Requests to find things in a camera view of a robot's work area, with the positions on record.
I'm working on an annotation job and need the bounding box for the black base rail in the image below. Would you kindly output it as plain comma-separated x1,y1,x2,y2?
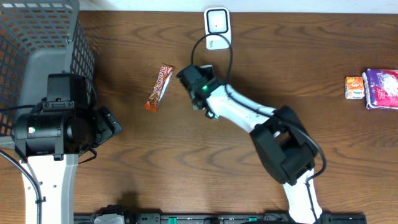
73,205,368,224

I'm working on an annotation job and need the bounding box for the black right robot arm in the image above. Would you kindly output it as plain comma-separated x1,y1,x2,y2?
177,65,323,223

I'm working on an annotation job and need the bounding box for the white barcode scanner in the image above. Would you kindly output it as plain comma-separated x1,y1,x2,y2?
204,7,232,50

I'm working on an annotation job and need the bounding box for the dark grey plastic basket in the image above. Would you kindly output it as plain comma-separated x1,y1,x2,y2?
1,0,95,148

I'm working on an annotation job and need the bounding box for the red Top chocolate bar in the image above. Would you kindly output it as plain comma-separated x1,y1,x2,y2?
144,64,174,112

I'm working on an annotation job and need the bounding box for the red purple sanitary pad pack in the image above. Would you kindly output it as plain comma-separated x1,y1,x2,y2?
362,68,397,110

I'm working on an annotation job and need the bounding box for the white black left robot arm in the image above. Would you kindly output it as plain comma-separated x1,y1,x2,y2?
11,73,122,223

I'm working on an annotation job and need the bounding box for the small orange tissue pack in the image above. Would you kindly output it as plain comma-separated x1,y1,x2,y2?
345,77,365,100

